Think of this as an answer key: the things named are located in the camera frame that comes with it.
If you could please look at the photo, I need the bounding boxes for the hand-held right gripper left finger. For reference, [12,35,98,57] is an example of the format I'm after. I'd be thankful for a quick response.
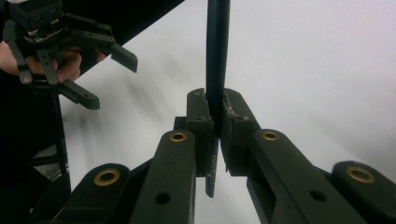
[173,88,217,179]

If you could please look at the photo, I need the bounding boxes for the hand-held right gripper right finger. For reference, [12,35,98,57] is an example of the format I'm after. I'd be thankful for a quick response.
[219,88,263,178]

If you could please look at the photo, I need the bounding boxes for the dark blue pencil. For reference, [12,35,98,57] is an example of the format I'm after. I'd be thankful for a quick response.
[204,0,232,199]

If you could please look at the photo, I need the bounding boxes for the white table cover sheet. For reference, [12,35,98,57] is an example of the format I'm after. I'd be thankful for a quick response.
[59,0,396,224]

